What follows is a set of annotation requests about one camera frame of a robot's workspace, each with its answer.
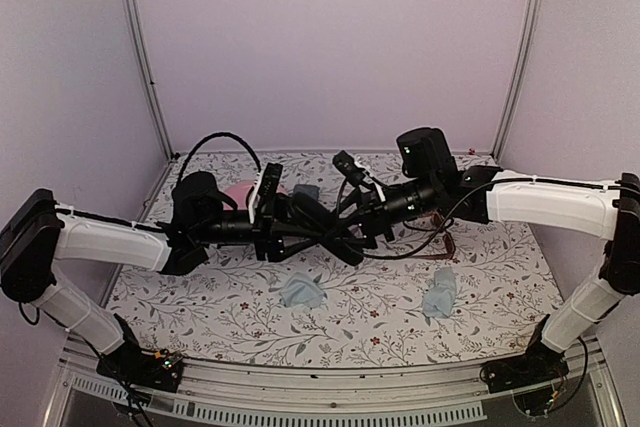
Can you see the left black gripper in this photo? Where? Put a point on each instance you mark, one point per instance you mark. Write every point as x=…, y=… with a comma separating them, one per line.
x=269, y=235

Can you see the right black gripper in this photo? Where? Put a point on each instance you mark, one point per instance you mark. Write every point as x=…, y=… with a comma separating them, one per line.
x=372, y=216

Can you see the light blue cleaning cloth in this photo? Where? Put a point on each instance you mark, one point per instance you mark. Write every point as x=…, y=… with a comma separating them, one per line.
x=301, y=290

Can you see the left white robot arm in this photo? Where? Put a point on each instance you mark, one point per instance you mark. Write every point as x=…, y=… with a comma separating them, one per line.
x=44, y=231

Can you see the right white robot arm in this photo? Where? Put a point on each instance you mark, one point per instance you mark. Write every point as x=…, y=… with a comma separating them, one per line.
x=607, y=210

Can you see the brown sunglasses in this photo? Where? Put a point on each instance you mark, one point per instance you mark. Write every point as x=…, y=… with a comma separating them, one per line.
x=438, y=221

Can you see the grey marbled glasses case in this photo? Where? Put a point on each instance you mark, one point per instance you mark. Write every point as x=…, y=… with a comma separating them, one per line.
x=309, y=190

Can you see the pink round plate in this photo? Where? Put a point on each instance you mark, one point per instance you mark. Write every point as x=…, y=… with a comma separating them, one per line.
x=242, y=191

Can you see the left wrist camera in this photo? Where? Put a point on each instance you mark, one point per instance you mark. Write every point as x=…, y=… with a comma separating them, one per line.
x=267, y=183

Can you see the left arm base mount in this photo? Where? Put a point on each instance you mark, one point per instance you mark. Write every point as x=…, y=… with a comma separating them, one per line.
x=131, y=364

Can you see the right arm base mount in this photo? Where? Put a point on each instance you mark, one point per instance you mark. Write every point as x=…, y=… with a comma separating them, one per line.
x=538, y=363

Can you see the front aluminium rail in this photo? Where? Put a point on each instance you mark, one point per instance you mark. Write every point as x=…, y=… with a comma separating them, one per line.
x=226, y=394

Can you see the left aluminium frame post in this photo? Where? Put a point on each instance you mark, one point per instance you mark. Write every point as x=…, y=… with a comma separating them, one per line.
x=148, y=83

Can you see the aluminium frame post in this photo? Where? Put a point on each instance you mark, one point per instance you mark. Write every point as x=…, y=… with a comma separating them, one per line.
x=531, y=15
x=148, y=83

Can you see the right aluminium frame post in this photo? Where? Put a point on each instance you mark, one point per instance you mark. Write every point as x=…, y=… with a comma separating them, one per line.
x=531, y=15

